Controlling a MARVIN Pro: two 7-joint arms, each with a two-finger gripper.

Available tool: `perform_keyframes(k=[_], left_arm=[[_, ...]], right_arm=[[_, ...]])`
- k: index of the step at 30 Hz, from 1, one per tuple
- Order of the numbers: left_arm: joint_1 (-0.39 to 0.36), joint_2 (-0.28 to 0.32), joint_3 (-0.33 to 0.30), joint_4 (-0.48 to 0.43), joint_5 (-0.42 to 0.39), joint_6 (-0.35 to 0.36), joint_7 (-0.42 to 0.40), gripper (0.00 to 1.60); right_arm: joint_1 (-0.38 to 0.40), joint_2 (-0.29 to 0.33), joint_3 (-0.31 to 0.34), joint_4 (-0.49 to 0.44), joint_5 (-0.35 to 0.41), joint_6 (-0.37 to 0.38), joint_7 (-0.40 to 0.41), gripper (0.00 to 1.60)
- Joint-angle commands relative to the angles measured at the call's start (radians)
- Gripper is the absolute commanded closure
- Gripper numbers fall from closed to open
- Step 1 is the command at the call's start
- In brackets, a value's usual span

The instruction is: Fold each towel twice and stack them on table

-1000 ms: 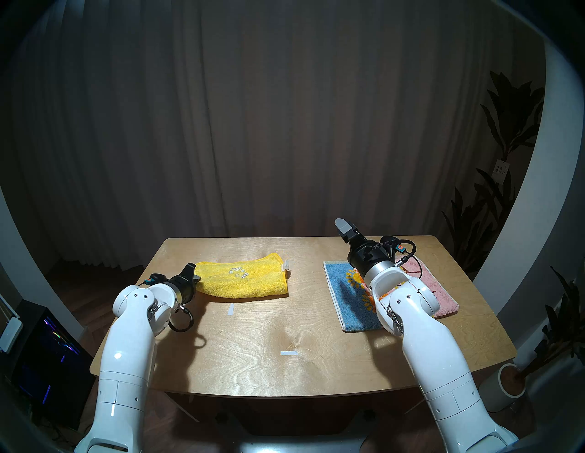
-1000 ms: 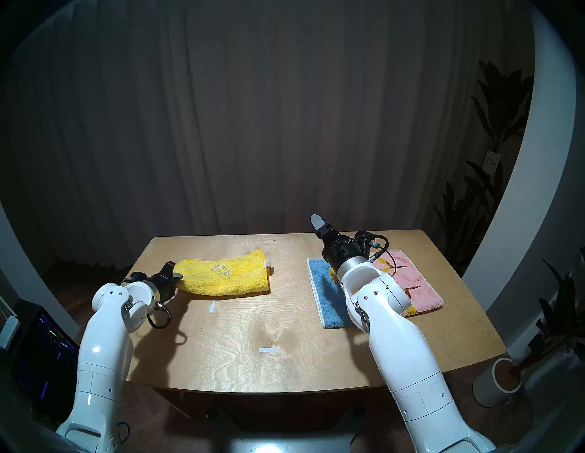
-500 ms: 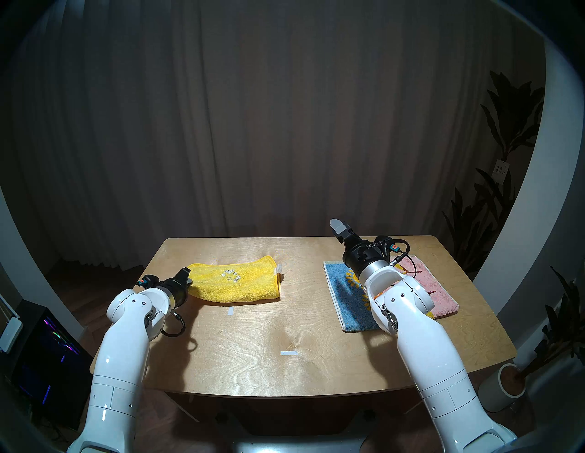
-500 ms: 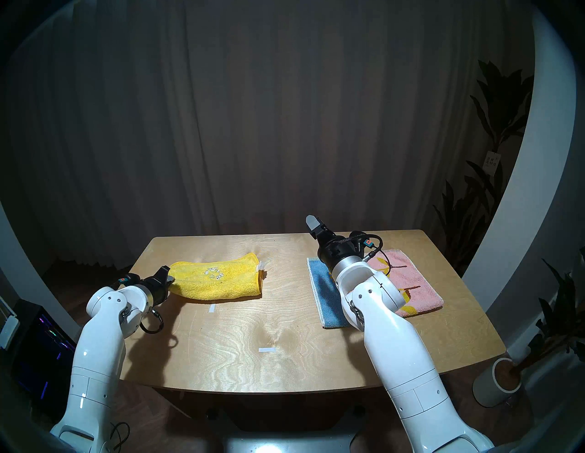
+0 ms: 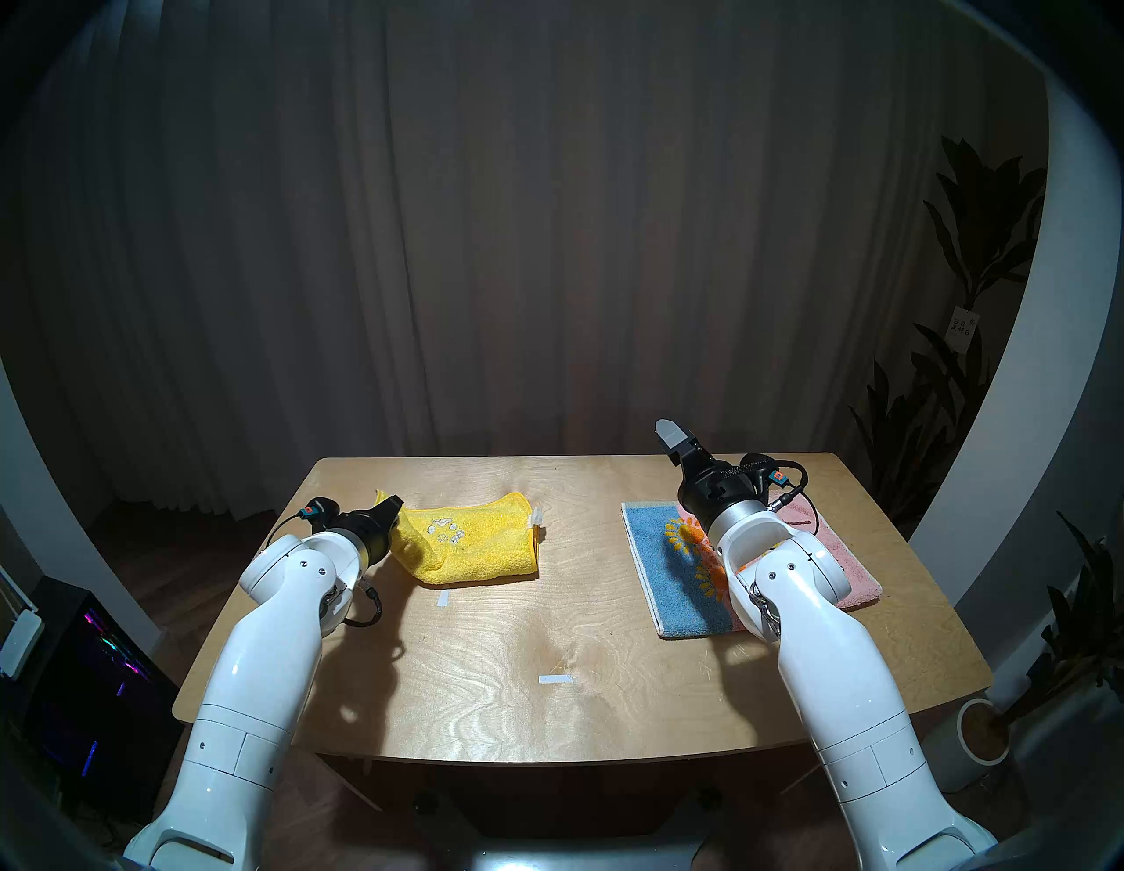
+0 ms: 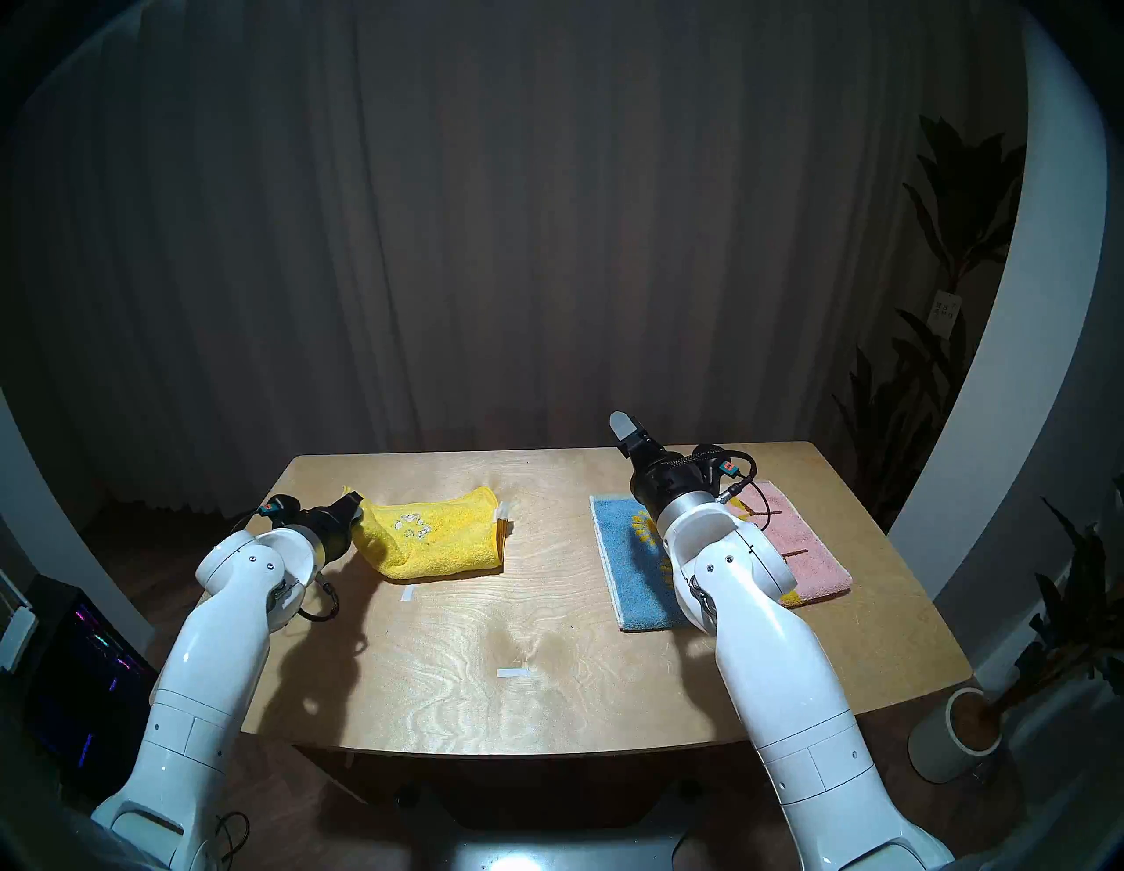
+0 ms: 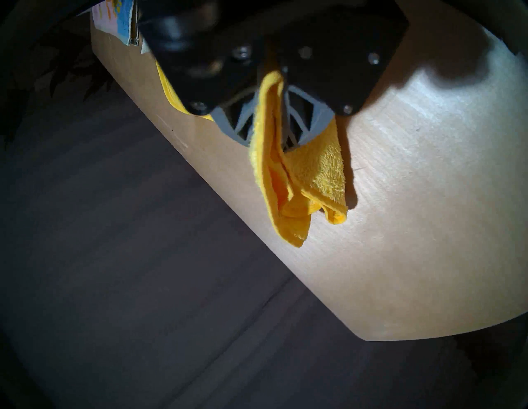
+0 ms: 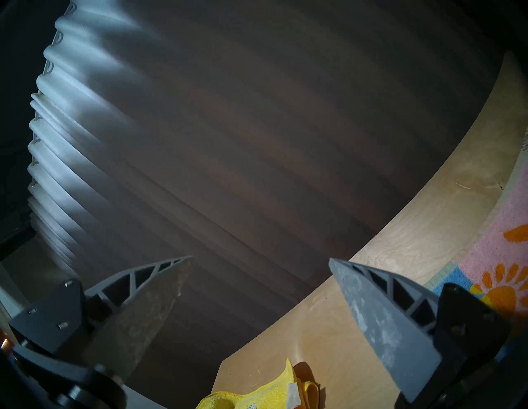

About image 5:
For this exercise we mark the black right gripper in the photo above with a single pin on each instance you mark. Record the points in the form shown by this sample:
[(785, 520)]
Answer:
[(720, 492)]

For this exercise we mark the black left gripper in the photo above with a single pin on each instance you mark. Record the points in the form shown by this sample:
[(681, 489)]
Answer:
[(371, 536)]

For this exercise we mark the yellow terry towel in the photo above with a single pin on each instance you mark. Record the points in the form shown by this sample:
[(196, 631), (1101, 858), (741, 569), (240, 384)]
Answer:
[(474, 544)]

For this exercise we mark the pink blue sunflower towel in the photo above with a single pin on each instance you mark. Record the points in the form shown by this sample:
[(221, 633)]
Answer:
[(667, 579)]

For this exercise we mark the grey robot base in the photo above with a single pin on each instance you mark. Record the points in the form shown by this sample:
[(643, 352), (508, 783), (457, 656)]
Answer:
[(571, 856)]

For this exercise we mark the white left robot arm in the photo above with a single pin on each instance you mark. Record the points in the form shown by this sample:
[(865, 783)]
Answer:
[(255, 685)]

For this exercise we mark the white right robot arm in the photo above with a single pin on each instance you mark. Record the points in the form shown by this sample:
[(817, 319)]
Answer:
[(834, 667)]

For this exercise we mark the grey pleated curtain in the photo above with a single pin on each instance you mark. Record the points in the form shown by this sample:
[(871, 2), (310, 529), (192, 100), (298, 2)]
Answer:
[(527, 219)]

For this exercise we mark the white plant tag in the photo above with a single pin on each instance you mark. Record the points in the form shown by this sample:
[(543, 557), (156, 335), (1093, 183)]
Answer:
[(962, 330)]

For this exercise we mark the white curved arch panel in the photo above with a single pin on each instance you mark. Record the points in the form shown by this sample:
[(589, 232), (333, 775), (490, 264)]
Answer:
[(1027, 421), (53, 527)]

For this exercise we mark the black computer tower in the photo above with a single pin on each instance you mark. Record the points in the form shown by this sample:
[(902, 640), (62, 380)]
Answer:
[(97, 685)]

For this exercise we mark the tall dark leafy plant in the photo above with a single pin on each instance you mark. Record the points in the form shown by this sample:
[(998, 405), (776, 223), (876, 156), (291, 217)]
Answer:
[(975, 219)]

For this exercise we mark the white round plant pot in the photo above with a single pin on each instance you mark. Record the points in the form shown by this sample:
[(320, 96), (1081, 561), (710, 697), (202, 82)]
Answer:
[(961, 746)]

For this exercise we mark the small dark leafy plant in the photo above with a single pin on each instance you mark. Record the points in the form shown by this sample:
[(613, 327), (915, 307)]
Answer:
[(1084, 632)]

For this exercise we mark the white wall device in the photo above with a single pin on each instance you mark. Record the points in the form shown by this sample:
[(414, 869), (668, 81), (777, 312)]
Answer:
[(19, 643)]

